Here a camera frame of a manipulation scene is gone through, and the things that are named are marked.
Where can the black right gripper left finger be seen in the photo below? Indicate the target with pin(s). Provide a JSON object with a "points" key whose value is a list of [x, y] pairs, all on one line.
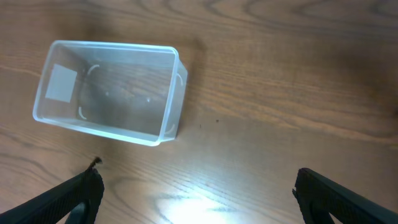
{"points": [[77, 199]]}

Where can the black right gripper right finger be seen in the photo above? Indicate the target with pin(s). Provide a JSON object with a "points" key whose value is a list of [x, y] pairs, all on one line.
{"points": [[321, 199]]}

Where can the clear plastic container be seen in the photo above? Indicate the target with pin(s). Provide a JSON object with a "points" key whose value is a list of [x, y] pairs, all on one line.
{"points": [[127, 92]]}

